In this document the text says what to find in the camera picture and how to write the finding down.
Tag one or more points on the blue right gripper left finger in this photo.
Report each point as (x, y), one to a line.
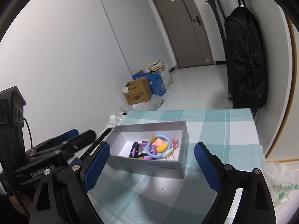
(93, 166)

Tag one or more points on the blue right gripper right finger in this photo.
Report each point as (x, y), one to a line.
(210, 165)

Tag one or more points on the pink pig figurine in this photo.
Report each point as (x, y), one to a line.
(161, 146)

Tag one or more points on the red white flower charm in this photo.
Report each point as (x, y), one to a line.
(169, 153)

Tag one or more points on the person's left hand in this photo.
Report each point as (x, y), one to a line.
(22, 204)

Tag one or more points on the silver phone box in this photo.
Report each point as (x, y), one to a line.
(132, 149)

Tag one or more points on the clear plastic bag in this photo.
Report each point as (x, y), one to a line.
(115, 119)

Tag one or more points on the white green plastic bag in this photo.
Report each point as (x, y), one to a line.
(282, 181)

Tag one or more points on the grey plastic mailer bag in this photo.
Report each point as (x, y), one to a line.
(152, 105)

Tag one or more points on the brown cardboard box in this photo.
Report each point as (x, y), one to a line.
(137, 91)

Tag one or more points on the blue cardboard box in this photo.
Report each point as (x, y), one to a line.
(155, 82)

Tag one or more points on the black backpack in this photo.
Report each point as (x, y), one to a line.
(245, 61)

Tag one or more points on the beige tote bag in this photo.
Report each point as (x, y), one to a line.
(161, 68)

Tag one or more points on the grey door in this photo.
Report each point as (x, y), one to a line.
(186, 32)

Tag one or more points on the black coat rack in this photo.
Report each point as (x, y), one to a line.
(217, 12)

